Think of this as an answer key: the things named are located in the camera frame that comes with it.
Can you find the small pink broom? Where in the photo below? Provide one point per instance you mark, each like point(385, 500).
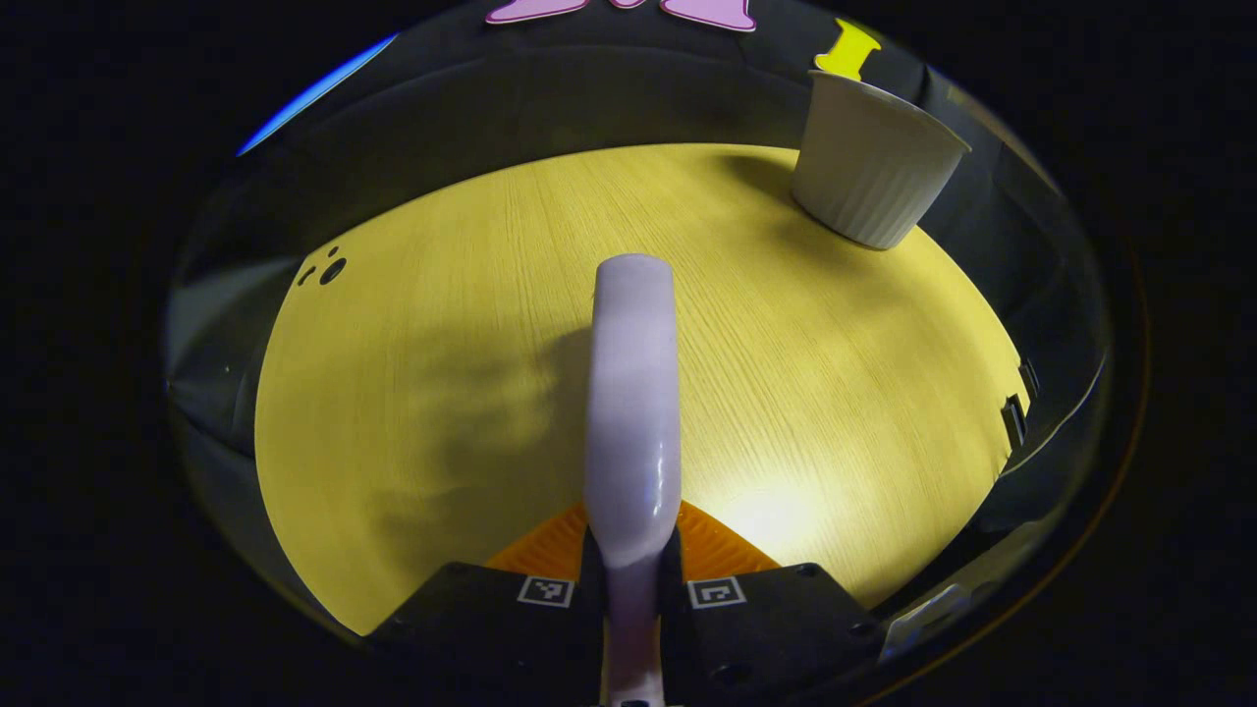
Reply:
point(633, 393)

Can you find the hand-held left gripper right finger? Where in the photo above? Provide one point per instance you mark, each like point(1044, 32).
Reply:
point(766, 638)

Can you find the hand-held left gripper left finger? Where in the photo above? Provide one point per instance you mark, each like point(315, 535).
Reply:
point(491, 633)

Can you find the black desk edge bracket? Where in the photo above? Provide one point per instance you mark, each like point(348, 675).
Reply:
point(1029, 378)
point(1012, 420)

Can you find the white ribbed garbage bin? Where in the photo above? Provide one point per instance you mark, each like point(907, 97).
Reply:
point(869, 157)

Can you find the wooden desktop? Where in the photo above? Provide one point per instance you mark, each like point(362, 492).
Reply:
point(471, 344)

